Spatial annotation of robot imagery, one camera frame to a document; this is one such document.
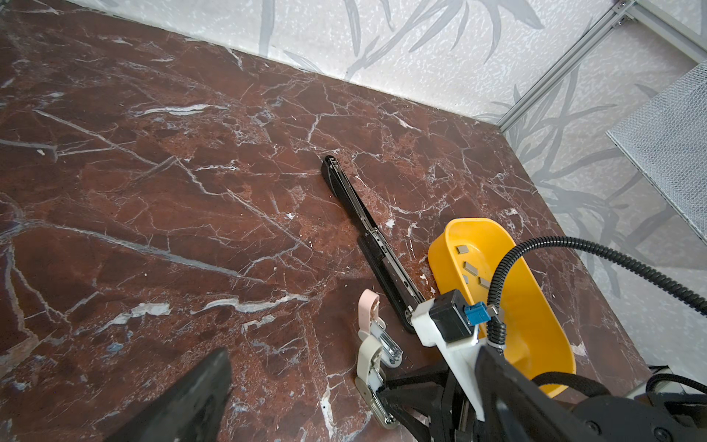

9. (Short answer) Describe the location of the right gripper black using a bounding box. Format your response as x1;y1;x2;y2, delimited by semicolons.
377;361;484;441

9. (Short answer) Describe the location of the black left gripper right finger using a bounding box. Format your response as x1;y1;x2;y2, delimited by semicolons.
474;346;608;441

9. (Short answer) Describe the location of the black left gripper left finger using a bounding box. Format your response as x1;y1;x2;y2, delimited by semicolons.
107;347;232;441

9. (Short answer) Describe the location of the beige mini stapler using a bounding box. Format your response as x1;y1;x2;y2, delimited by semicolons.
355;335;399;430

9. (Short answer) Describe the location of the black metal stapler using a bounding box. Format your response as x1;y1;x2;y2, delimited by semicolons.
321;156;425;334

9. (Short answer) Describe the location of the yellow plastic tray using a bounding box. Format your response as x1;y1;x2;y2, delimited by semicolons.
428;217;576;379

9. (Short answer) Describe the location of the white wire mesh basket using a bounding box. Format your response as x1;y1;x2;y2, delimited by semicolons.
607;62;706;241

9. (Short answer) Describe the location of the aluminium frame corner post right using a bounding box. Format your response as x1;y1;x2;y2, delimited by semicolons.
497;1;635;133

